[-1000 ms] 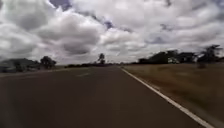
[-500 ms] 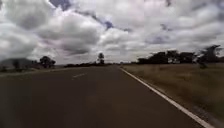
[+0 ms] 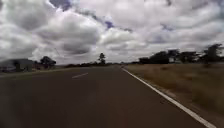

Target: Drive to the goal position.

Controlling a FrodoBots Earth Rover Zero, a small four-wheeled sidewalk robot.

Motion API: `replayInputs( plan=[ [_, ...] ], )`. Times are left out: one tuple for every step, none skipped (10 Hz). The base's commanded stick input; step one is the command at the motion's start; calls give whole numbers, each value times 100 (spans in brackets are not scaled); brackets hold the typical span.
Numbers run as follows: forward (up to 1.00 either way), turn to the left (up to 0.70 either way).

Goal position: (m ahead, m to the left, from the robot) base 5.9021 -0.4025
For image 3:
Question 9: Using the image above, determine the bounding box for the row of dark trees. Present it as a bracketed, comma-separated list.
[131, 43, 224, 65]

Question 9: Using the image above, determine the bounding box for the lone dark tree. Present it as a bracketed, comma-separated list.
[97, 52, 107, 66]

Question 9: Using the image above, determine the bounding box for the building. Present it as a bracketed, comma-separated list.
[0, 58, 35, 73]

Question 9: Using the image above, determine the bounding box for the dark round tree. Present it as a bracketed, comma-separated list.
[39, 55, 57, 70]

